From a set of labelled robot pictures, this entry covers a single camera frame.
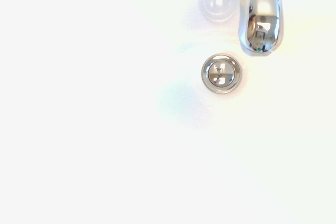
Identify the chrome faucet spout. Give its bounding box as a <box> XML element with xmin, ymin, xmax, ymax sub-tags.
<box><xmin>191</xmin><ymin>0</ymin><xmax>285</xmax><ymax>57</ymax></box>

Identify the white ceramic sink basin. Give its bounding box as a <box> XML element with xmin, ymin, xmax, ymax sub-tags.
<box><xmin>0</xmin><ymin>0</ymin><xmax>336</xmax><ymax>224</ymax></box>

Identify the chrome sink drain stopper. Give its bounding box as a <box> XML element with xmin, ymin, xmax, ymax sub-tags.
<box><xmin>201</xmin><ymin>53</ymin><xmax>243</xmax><ymax>94</ymax></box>

